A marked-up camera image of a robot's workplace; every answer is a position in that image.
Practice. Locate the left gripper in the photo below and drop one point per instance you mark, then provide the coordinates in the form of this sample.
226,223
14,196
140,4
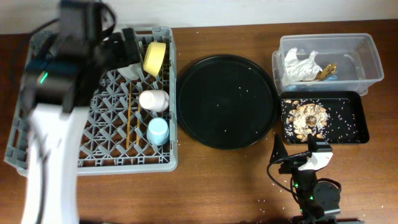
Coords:
119,43

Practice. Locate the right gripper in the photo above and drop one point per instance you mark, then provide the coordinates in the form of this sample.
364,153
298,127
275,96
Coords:
283,152

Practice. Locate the grey round plate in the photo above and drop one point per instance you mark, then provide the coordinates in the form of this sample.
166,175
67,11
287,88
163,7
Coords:
132,71

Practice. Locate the food scraps with rice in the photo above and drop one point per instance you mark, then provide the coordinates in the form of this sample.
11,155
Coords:
331,120

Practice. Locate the yellow plastic bowl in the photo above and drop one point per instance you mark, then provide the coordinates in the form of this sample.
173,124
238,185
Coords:
154,58

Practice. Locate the wooden chopstick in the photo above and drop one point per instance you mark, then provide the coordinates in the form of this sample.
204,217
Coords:
129,117
138,123

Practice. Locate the pink plastic cup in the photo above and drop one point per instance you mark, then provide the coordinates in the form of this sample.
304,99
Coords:
154,100

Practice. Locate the white paper napkin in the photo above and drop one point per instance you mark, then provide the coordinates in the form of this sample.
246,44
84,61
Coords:
299,70

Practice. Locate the brown snack wrapper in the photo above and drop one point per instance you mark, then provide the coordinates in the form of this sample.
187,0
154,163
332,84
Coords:
329,70

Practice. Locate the blue plastic cup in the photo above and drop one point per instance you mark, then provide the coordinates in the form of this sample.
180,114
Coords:
157,131

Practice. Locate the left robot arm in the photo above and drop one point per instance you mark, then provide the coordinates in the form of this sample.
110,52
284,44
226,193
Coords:
56,91

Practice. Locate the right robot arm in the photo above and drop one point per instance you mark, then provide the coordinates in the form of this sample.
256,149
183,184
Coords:
318,199

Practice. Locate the grey plastic dishwasher rack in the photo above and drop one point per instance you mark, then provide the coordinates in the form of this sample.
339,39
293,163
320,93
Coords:
103,145

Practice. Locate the clear plastic waste bin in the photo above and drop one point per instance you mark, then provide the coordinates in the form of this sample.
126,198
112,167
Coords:
358,64

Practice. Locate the black rectangular tray bin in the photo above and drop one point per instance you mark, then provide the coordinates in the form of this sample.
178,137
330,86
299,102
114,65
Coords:
355,103

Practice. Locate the round black serving tray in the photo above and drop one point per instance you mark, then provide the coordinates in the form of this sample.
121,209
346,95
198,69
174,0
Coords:
226,102

